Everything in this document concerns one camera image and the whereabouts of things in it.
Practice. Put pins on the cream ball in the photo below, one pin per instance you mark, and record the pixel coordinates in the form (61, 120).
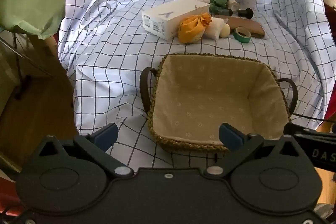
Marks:
(225, 31)

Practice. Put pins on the green tape roll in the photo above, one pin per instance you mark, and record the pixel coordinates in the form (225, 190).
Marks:
(245, 39)

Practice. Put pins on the white cotton pack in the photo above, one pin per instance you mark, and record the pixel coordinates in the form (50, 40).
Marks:
(214, 28)

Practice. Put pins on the small black spool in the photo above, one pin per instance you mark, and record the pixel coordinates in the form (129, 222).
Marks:
(245, 13)

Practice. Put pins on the woven basket with fabric lining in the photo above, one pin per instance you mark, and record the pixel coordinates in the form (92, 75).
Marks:
(210, 98)

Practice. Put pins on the white cardboard box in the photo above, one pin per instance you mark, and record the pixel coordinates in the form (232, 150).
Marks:
(170, 19)

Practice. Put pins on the green soft toy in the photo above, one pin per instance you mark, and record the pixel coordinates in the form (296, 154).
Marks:
(218, 2)

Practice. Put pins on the brown textured case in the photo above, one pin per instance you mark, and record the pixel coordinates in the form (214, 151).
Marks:
(246, 22)

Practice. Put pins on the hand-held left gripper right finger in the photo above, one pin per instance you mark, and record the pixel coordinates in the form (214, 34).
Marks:
(231, 137)

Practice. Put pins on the beige tape roll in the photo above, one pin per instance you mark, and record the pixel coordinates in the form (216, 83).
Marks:
(233, 5)

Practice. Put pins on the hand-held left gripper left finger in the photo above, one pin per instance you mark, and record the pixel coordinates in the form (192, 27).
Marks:
(106, 136)

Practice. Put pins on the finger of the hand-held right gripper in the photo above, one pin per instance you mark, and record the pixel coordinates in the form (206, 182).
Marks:
(291, 129)

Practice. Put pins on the white checked bedsheet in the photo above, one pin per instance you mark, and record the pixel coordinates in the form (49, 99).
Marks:
(118, 56)

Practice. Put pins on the metal stand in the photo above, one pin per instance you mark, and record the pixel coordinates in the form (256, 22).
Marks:
(21, 83)

